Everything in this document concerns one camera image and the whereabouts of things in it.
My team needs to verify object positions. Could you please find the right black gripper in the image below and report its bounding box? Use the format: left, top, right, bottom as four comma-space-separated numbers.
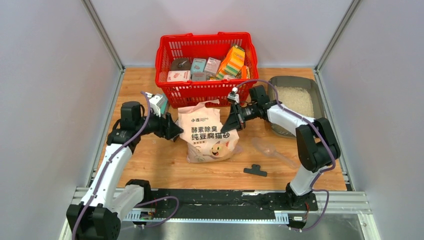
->
220, 102, 258, 135

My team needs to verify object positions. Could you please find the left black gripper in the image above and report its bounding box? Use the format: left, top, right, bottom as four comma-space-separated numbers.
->
135, 106, 183, 140

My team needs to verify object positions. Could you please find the pink cat litter bag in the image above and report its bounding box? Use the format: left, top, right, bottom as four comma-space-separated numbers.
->
177, 99, 241, 164

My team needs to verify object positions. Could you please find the clear plastic scoop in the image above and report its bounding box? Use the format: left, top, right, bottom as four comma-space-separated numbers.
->
251, 137, 300, 170

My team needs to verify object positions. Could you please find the black bag clip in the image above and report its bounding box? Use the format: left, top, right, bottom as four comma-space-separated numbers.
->
243, 164, 268, 177

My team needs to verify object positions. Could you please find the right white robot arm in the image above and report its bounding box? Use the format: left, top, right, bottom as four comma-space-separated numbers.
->
221, 85, 341, 210

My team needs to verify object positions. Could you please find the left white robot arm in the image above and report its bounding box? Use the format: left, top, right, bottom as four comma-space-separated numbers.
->
66, 101, 183, 240

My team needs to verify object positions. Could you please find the teal rectangular box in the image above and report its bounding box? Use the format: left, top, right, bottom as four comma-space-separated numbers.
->
160, 95, 170, 115

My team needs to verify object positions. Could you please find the pink white box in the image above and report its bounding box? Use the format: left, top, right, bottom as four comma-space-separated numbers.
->
166, 70, 191, 83

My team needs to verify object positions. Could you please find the grey pink small box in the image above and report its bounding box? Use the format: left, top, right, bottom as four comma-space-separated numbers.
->
203, 57, 221, 77

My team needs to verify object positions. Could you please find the teal small box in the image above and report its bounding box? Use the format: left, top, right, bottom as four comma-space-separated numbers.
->
190, 58, 207, 73

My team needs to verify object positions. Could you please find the grey litter box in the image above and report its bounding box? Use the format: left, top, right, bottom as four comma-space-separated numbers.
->
269, 75, 326, 119

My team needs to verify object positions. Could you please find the red plastic shopping basket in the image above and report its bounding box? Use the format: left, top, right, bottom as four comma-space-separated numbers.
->
155, 32, 259, 108

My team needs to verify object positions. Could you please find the orange item in basket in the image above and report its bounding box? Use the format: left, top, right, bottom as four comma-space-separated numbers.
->
240, 65, 251, 79

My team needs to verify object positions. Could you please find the orange striped sponge pack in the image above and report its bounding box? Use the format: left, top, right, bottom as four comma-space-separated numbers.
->
216, 44, 246, 80

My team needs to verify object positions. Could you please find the brown round tin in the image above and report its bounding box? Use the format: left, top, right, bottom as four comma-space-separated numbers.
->
169, 57, 192, 71

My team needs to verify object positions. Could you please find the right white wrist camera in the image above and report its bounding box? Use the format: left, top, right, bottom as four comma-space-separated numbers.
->
226, 87, 240, 104

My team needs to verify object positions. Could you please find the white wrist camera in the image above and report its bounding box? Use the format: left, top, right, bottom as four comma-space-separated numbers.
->
146, 92, 163, 117
226, 87, 240, 104

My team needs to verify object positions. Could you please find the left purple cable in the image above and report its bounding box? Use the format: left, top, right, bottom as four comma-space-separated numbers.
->
70, 91, 180, 240

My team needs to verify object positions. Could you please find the purple cable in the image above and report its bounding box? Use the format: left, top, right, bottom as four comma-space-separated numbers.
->
70, 91, 180, 240
235, 79, 337, 232

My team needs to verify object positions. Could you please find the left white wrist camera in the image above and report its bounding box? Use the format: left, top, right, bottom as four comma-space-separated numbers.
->
146, 92, 163, 117

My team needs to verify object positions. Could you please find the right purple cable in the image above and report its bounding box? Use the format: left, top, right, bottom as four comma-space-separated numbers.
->
235, 79, 337, 232

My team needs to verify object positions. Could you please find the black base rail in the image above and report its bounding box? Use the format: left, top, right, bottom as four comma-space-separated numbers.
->
124, 188, 319, 224

